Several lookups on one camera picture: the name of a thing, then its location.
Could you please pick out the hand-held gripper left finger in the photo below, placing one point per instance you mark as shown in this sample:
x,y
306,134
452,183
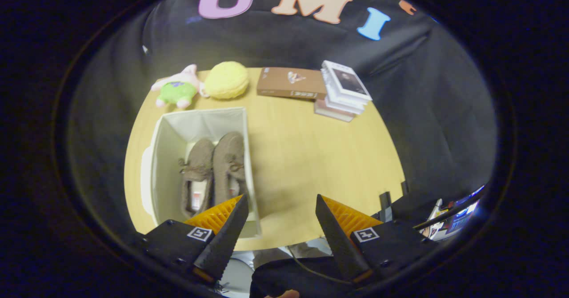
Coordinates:
x,y
220,244

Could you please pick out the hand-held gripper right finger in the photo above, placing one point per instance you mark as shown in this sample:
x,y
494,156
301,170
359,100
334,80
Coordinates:
x,y
340,240

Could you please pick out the brown fuzzy shoe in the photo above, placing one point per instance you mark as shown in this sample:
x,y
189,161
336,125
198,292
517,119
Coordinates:
x,y
200,155
229,155

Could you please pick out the beige fabric storage box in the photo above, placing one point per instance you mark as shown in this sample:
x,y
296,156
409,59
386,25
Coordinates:
x,y
171,142

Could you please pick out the black table clamp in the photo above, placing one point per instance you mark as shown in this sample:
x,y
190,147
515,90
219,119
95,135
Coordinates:
x,y
405,188
385,207

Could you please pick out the person's dark clothing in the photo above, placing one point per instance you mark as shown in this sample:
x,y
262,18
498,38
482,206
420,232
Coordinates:
x,y
293,280

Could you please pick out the white flat monitor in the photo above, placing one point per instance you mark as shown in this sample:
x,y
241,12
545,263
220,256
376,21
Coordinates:
x,y
432,220

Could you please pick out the lit laptop screen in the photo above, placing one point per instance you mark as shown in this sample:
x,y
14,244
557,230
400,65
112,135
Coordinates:
x,y
462,218

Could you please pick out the pink cover book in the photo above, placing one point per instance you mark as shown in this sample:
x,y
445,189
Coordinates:
x,y
333,113

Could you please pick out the white portrait cover book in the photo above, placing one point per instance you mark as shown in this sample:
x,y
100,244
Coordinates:
x,y
349,82

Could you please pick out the pink green plush toy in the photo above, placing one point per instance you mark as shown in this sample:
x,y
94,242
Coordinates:
x,y
178,91

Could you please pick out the yellow round plush cushion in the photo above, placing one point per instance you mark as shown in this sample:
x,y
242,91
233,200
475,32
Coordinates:
x,y
226,80

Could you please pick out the brown hardcover book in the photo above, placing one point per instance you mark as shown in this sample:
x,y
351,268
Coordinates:
x,y
284,82

